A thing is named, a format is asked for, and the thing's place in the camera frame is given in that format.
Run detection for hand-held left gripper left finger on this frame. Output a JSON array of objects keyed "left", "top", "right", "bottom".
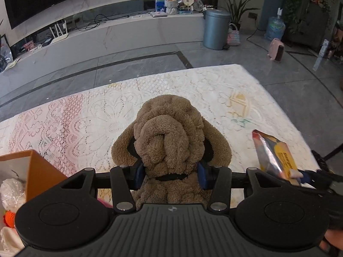
[{"left": 60, "top": 161, "right": 147, "bottom": 214}]

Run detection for long leaf potted plant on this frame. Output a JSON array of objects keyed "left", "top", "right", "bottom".
[{"left": 214, "top": 0, "right": 265, "bottom": 30}]

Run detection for black cables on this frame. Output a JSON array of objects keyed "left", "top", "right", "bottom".
[{"left": 76, "top": 13, "right": 129, "bottom": 31}]

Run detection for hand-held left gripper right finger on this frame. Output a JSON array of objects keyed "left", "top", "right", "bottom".
[{"left": 197, "top": 162, "right": 285, "bottom": 213}]

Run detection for brown plush dog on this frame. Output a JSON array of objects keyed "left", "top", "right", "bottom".
[{"left": 111, "top": 94, "right": 233, "bottom": 211}]

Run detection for person's right hand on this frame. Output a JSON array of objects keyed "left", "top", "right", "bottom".
[{"left": 320, "top": 228, "right": 343, "bottom": 255}]

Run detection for black floor power cable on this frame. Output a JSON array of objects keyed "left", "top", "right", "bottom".
[{"left": 246, "top": 27, "right": 272, "bottom": 46}]

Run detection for white lace tablecloth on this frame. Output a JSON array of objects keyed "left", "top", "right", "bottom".
[{"left": 0, "top": 64, "right": 326, "bottom": 220}]

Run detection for pink cloth item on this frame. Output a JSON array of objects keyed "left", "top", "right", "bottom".
[{"left": 97, "top": 197, "right": 113, "bottom": 209}]

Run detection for orange crochet persimmon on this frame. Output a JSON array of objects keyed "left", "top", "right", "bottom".
[{"left": 3, "top": 210, "right": 17, "bottom": 230}]

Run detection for white marble tv console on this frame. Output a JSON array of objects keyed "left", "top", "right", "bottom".
[{"left": 0, "top": 11, "right": 213, "bottom": 76}]

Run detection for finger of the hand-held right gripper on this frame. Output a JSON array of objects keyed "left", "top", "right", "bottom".
[{"left": 297, "top": 169, "right": 334, "bottom": 192}]

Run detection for orange cardboard box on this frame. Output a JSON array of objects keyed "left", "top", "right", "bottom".
[{"left": 0, "top": 150, "right": 69, "bottom": 247}]

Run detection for blue trash can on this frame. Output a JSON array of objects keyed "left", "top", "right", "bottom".
[{"left": 203, "top": 9, "right": 232, "bottom": 51}]

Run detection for blue water bottle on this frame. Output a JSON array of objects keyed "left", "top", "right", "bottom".
[{"left": 264, "top": 7, "right": 286, "bottom": 41}]

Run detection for grey cabinet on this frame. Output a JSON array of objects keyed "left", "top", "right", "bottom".
[{"left": 283, "top": 0, "right": 332, "bottom": 50}]

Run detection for white router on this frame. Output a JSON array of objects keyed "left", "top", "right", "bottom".
[{"left": 50, "top": 21, "right": 69, "bottom": 45}]

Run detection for white crumpled plastic bag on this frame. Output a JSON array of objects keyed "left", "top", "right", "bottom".
[{"left": 0, "top": 178, "right": 27, "bottom": 215}]

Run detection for pink woven bag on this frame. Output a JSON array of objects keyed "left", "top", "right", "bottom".
[{"left": 226, "top": 23, "right": 240, "bottom": 48}]

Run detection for yellow silver snack packet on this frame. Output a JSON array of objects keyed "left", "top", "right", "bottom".
[{"left": 252, "top": 129, "right": 305, "bottom": 187}]

